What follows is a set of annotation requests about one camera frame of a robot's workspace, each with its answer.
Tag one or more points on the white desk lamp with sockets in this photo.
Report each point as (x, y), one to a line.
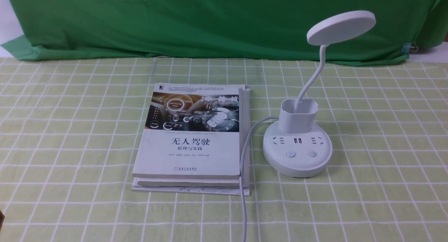
(295, 145)

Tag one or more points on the teal binder clip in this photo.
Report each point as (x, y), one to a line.
(409, 48)

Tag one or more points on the middle white book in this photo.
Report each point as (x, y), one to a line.
(189, 182)

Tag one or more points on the bottom book circuit pattern cover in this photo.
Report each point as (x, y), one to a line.
(246, 94)

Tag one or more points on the green backdrop cloth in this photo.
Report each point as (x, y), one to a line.
(253, 29)

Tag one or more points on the top book white cover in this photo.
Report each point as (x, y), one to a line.
(190, 147)

